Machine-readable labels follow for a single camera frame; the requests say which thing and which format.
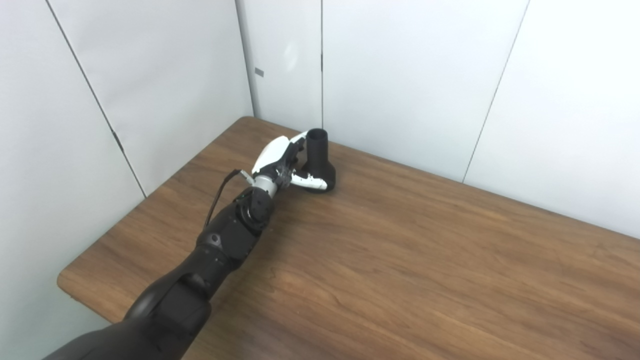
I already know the black funnel-shaped nozzle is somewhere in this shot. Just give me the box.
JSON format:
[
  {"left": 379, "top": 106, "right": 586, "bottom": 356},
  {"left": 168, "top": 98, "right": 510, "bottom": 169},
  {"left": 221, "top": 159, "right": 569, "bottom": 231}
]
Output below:
[{"left": 299, "top": 128, "right": 337, "bottom": 194}]

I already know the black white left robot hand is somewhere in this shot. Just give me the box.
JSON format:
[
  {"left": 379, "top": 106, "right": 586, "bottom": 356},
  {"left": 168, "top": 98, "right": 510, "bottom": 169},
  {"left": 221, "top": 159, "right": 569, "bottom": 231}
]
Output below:
[{"left": 251, "top": 131, "right": 329, "bottom": 192}]

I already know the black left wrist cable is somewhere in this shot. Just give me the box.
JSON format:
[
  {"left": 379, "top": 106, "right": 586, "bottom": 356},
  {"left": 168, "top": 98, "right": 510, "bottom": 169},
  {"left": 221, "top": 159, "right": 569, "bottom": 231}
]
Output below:
[{"left": 204, "top": 169, "right": 253, "bottom": 228}]

